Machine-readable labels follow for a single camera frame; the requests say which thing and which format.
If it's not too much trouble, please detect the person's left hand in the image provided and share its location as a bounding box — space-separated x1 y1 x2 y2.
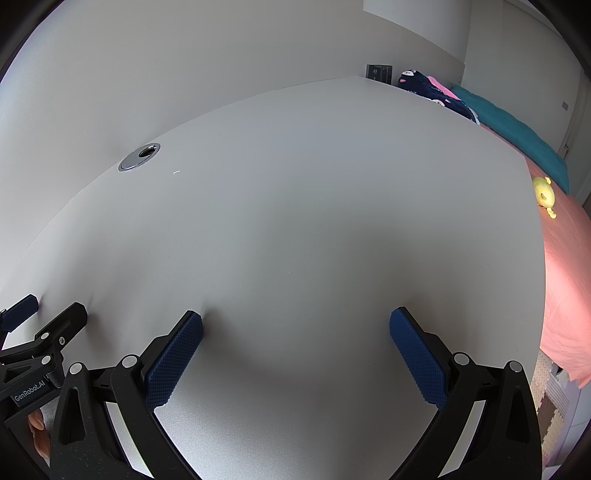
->
27 410 51 462

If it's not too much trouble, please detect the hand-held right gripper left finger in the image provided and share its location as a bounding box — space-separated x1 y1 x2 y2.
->
48 310 204 480

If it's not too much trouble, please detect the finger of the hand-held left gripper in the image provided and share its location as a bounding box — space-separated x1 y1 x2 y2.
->
0 294 40 332
0 302 88 388

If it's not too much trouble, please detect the pale grey ribbed panel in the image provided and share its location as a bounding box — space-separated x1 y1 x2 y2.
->
551 364 591 467

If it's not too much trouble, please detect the yellow plush duck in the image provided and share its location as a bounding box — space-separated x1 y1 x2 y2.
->
532 176 558 219

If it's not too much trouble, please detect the pink cloth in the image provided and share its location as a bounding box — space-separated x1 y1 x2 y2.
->
427 76 462 100

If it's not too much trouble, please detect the metal cable grommet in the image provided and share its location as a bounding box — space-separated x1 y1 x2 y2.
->
119 143 161 172

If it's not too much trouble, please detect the teal pillow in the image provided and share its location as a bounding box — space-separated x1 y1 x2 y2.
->
450 85 570 195

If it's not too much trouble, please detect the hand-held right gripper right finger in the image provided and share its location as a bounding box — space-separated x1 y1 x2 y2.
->
389 307 541 480

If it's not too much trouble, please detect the bed with pink sheet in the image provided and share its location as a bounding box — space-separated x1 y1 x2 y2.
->
480 124 591 388

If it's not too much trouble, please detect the grey desk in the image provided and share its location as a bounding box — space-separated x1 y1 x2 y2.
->
0 76 546 480

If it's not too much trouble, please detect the navy printed cloth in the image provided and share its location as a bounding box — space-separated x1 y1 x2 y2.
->
398 69 481 124

